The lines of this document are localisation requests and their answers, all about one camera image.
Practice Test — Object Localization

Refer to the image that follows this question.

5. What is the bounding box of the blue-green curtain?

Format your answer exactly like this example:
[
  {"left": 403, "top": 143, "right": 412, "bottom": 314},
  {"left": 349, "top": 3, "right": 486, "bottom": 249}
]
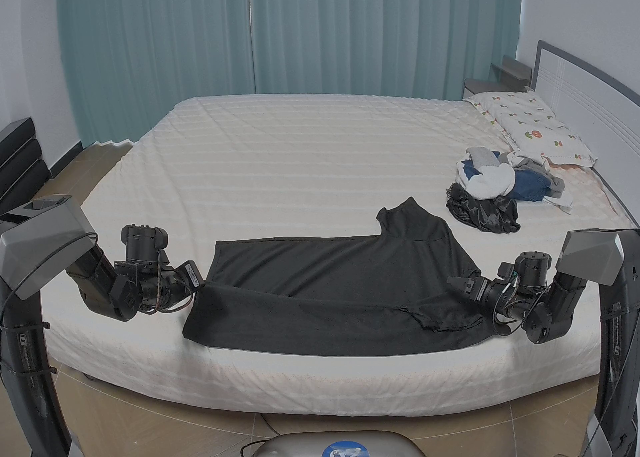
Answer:
[{"left": 57, "top": 0, "right": 521, "bottom": 146}]

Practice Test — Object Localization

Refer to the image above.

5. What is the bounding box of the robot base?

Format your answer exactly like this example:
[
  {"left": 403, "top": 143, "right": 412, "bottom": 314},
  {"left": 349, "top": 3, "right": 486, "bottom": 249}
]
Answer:
[{"left": 250, "top": 431, "right": 418, "bottom": 457}]

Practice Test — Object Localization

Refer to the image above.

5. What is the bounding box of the black cable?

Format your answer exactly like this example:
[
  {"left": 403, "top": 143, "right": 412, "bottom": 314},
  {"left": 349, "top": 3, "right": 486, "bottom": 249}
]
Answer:
[{"left": 241, "top": 412, "right": 282, "bottom": 452}]

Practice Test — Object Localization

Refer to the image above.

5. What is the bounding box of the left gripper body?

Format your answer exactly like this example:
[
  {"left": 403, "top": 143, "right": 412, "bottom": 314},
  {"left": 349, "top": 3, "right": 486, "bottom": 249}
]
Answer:
[{"left": 161, "top": 260, "right": 207, "bottom": 311}]

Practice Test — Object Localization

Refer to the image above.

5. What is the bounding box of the grey bedside table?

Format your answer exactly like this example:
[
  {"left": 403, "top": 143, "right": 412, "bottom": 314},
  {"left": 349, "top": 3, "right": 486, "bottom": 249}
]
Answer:
[{"left": 462, "top": 55, "right": 532, "bottom": 98}]

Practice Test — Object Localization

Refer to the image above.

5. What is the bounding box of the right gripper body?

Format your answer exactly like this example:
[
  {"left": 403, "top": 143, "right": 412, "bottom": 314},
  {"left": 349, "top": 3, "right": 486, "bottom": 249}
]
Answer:
[{"left": 470, "top": 275, "right": 516, "bottom": 318}]

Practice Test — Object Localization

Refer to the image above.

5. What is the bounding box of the pile of clothes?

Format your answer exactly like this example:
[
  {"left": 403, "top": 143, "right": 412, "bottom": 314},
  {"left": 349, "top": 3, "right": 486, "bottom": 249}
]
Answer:
[{"left": 455, "top": 146, "right": 575, "bottom": 216}]

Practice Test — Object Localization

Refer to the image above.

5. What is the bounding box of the shiny black garment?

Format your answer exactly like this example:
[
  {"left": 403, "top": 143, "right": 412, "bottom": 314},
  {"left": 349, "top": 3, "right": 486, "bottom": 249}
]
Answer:
[{"left": 446, "top": 183, "right": 521, "bottom": 235}]

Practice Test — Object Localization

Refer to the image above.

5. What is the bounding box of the white printed pillow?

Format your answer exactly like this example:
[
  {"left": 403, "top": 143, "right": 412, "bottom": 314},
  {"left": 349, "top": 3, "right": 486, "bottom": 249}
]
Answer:
[{"left": 465, "top": 90, "right": 598, "bottom": 167}]

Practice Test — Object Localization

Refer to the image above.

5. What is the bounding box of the bed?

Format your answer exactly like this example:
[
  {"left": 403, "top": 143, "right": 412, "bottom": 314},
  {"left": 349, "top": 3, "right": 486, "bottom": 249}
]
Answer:
[{"left": 37, "top": 39, "right": 640, "bottom": 418}]

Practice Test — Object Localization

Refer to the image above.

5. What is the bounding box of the black T-shirt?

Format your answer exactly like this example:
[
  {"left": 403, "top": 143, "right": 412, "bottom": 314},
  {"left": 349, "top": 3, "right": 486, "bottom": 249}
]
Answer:
[{"left": 181, "top": 197, "right": 501, "bottom": 357}]

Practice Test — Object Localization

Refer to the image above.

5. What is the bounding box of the black chest of drawers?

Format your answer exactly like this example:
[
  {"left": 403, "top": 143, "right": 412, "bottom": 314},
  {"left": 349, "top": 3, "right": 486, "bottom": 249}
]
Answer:
[{"left": 0, "top": 117, "right": 51, "bottom": 218}]

